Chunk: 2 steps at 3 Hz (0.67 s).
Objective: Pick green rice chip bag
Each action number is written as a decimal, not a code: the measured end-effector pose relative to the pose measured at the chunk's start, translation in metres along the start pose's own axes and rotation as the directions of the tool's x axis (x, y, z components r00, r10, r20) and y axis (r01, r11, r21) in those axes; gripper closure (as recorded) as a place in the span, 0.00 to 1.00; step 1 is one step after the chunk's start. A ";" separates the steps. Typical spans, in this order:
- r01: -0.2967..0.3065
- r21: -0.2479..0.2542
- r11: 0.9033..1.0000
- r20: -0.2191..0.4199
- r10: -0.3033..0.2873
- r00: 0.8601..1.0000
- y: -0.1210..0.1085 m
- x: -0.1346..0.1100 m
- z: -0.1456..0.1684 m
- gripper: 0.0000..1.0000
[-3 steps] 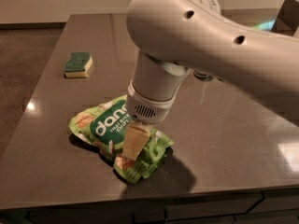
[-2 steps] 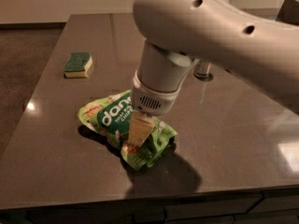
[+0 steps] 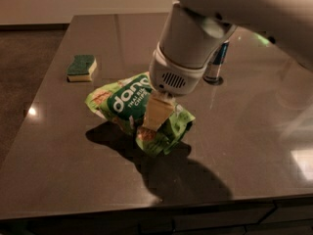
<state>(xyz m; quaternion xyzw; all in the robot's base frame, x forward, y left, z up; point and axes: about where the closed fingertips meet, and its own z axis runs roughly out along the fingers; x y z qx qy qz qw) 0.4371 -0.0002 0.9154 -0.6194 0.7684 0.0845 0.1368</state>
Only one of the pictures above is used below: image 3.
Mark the green yellow sponge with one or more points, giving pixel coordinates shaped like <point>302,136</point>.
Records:
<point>81,68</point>

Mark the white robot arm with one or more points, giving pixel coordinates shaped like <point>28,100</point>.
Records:
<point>195,29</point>

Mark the green rice chip bag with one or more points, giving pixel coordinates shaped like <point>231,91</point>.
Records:
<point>124,103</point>

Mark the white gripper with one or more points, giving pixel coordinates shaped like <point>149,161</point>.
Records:
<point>171,77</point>

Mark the silver blue drink can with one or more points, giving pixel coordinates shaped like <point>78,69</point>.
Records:
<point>212,72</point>

